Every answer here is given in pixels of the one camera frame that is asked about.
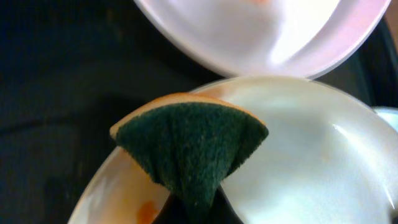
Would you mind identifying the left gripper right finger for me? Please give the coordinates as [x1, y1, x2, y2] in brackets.
[211, 187, 243, 224]

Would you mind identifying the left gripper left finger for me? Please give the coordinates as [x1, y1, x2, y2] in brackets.
[152, 194, 187, 224]

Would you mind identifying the orange green sponge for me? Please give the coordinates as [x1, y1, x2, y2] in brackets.
[109, 93, 269, 223]

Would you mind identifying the cream white plate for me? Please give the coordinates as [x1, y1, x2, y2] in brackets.
[69, 77, 397, 223]

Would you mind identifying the pale green plate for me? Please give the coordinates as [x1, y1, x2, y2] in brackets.
[373, 106, 398, 131]

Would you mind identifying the black round tray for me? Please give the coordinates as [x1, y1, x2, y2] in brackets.
[0, 0, 398, 224]

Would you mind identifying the pink white plate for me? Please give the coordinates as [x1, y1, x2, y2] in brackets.
[135, 0, 390, 78]

